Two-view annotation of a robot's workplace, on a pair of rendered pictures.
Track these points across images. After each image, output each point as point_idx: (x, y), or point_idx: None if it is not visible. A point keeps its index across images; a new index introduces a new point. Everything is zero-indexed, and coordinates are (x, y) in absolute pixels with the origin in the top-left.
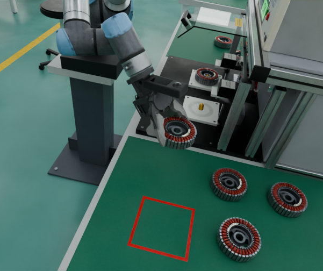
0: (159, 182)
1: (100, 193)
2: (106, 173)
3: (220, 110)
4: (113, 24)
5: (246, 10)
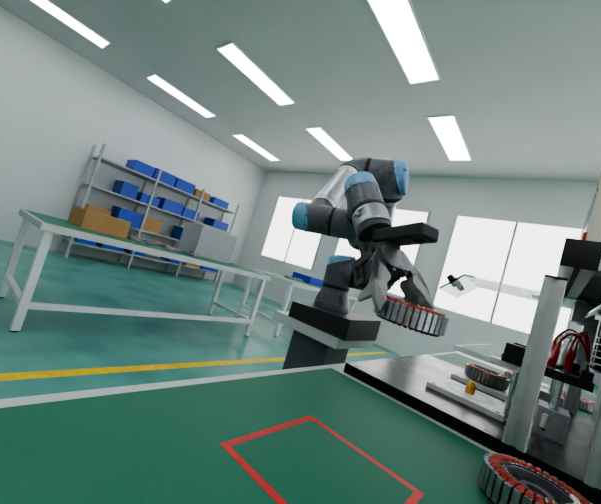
0: (353, 420)
1: (240, 378)
2: (268, 371)
3: (510, 386)
4: (357, 175)
5: None
